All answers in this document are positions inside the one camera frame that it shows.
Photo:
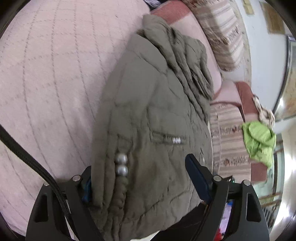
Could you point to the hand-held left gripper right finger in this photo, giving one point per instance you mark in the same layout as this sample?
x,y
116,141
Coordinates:
x,y
198,177

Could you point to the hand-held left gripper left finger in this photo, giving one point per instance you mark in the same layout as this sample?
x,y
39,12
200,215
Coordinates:
x,y
86,193

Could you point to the olive quilted hooded jacket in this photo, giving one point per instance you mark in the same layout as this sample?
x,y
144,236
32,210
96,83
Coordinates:
x,y
150,104

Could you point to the striped curved headboard cushion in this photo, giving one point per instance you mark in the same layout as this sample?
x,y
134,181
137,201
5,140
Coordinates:
x,y
231,141

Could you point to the bright green garment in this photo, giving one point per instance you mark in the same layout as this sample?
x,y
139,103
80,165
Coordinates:
x,y
260,139

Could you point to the beige crumpled cloth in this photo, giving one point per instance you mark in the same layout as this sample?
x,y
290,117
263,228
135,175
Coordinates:
x,y
266,114

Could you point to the pink and red folded blanket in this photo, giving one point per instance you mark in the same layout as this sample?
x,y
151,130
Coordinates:
x,y
245,92
185,18

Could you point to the metal framed mirror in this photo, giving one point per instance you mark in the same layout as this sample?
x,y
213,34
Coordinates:
x,y
286,88

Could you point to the pink quilted bed cover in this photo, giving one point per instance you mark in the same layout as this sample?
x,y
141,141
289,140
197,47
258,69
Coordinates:
x,y
46,69

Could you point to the striped floral pillow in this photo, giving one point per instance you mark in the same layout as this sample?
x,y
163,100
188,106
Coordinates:
x,y
222,34

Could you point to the yellow framed wall picture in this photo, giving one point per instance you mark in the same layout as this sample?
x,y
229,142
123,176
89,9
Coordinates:
x,y
272,18

